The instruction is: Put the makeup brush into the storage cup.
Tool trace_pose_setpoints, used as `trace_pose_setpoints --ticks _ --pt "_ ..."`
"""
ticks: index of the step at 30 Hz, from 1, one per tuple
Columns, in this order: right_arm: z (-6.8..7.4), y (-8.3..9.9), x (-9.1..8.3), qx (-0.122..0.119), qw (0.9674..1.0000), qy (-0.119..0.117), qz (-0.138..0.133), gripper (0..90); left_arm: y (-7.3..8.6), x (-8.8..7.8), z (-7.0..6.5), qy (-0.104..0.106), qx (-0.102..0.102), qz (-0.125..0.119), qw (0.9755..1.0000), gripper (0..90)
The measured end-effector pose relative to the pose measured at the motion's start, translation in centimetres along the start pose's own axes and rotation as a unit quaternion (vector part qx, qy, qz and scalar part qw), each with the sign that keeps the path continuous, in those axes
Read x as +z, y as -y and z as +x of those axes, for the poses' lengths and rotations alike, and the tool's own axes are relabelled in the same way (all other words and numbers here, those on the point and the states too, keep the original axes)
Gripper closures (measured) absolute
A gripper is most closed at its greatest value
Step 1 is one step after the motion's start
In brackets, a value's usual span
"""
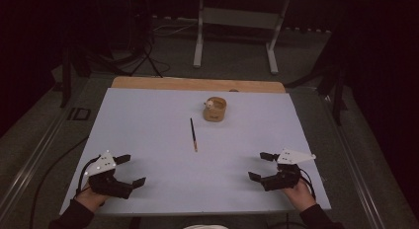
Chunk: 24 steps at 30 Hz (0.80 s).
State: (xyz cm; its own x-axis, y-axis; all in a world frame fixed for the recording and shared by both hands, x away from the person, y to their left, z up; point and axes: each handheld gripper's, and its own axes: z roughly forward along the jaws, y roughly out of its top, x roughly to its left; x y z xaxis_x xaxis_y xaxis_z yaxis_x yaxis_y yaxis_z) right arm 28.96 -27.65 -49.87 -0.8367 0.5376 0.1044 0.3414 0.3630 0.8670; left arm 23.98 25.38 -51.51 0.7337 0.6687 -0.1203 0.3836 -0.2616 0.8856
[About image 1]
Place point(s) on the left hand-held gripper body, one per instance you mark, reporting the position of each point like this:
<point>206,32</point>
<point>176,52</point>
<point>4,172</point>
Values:
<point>107,184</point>

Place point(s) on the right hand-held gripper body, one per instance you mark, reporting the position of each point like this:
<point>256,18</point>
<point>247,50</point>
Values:
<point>283,178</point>

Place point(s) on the wooden pen holder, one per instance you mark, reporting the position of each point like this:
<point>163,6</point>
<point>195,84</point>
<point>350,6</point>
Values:
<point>214,114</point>

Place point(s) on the person's left hand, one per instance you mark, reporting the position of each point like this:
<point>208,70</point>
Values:
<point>90,199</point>

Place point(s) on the person's right hand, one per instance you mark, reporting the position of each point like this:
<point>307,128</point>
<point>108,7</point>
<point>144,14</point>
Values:
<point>300,196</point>

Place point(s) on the pale blue board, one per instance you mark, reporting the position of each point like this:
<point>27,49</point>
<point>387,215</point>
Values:
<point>184,176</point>

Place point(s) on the black floor plate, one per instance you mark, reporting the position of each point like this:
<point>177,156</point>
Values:
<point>79,114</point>

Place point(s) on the small white figurine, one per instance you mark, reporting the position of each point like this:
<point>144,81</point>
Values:
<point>209,104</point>

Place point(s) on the wooden table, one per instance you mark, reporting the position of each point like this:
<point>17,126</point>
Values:
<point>171,83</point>

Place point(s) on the black stand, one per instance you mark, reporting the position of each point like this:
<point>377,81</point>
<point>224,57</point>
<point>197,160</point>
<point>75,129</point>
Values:
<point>337,91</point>
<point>66,81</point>

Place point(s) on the black tripod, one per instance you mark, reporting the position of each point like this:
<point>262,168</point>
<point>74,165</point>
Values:
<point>145,48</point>

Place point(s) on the metal floor rail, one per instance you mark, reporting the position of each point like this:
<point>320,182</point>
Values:
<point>29,166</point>
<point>355,166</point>

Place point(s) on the white metal stand frame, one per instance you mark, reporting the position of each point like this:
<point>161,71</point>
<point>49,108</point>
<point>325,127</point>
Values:
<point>240,18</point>

